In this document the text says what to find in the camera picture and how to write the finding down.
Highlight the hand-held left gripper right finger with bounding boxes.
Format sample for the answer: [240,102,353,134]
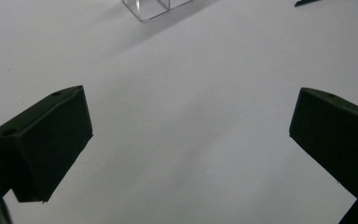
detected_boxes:
[288,87,358,224]

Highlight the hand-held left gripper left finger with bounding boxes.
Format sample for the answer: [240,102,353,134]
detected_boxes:
[0,85,94,203]

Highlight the black-handled makeup brush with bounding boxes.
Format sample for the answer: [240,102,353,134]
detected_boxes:
[294,0,322,7]

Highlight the clear plastic organizer box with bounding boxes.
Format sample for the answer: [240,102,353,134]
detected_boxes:
[121,0,195,23]

